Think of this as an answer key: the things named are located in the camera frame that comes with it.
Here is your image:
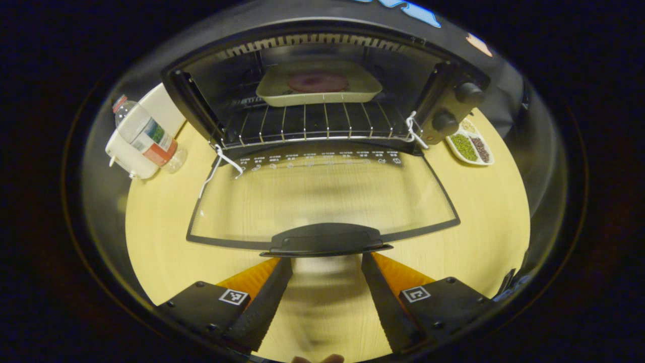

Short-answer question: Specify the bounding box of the white string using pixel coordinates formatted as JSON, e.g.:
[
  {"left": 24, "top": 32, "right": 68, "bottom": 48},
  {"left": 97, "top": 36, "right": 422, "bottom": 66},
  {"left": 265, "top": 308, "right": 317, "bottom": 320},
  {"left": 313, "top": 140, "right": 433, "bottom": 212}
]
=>
[
  {"left": 405, "top": 110, "right": 430, "bottom": 150},
  {"left": 199, "top": 144, "right": 246, "bottom": 200}
]

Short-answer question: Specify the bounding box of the black backdrop cloth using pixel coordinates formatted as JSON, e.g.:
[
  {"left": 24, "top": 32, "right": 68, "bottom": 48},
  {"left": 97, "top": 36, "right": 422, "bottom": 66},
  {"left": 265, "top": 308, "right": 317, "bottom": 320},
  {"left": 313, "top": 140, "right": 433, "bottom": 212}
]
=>
[{"left": 81, "top": 0, "right": 567, "bottom": 227}]

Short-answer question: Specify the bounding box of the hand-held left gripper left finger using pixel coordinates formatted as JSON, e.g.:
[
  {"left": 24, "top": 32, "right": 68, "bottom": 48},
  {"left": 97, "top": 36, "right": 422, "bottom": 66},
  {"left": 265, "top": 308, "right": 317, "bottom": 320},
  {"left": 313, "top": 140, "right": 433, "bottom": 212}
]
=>
[{"left": 156, "top": 257, "right": 293, "bottom": 353}]

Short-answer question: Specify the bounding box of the metal oven rack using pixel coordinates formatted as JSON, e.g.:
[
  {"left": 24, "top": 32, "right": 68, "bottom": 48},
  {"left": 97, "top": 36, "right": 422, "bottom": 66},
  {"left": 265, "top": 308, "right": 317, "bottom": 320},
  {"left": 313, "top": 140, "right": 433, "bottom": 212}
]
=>
[{"left": 220, "top": 97, "right": 413, "bottom": 150}]

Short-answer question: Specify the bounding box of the pink round ham slice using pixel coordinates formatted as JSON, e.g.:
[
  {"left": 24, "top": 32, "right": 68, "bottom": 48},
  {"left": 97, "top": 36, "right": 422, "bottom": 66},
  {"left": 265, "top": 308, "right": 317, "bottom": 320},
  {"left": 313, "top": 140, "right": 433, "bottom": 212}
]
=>
[{"left": 287, "top": 71, "right": 350, "bottom": 94}]

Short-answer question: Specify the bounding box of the white toaster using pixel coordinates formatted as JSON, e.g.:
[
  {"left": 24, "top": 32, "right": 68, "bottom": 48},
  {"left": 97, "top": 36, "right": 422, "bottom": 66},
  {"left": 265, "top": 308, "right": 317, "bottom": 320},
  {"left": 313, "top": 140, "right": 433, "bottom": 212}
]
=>
[{"left": 104, "top": 83, "right": 187, "bottom": 180}]

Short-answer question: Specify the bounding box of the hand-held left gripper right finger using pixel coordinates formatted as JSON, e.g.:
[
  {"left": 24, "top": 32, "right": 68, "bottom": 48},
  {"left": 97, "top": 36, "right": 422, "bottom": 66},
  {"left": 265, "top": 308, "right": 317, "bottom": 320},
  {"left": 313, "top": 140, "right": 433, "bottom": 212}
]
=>
[{"left": 361, "top": 252, "right": 497, "bottom": 353}]

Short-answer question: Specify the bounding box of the white divided tray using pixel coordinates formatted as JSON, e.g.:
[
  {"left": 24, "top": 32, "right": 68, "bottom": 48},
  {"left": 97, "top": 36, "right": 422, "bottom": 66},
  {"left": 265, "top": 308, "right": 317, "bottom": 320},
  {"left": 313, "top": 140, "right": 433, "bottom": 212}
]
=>
[{"left": 445, "top": 118, "right": 495, "bottom": 166}]

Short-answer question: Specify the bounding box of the clear plastic water bottle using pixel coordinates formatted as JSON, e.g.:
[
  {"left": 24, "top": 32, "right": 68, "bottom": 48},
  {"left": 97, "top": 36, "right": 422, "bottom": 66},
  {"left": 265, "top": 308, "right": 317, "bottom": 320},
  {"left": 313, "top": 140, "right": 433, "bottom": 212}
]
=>
[{"left": 111, "top": 94, "right": 187, "bottom": 174}]

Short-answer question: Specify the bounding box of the white square plate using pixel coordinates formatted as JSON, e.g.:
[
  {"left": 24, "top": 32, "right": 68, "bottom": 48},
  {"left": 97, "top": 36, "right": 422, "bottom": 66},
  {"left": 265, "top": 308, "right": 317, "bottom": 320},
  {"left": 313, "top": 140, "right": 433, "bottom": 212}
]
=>
[{"left": 255, "top": 60, "right": 383, "bottom": 108}]

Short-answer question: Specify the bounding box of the pile of red beans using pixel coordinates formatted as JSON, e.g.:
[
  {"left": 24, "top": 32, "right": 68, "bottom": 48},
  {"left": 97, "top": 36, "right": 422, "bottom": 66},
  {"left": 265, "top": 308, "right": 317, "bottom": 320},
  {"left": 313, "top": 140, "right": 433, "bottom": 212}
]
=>
[{"left": 470, "top": 137, "right": 491, "bottom": 163}]

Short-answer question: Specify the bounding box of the pile of green mung beans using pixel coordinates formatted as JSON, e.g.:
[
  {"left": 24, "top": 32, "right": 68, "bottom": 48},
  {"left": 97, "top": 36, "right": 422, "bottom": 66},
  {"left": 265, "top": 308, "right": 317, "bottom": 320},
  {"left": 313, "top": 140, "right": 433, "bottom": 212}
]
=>
[{"left": 449, "top": 133, "right": 478, "bottom": 162}]

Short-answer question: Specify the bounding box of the black electric oven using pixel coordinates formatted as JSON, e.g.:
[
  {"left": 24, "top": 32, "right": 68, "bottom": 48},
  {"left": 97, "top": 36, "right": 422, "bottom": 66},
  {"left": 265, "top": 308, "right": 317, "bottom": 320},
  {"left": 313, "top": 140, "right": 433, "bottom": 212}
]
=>
[{"left": 161, "top": 20, "right": 491, "bottom": 258}]

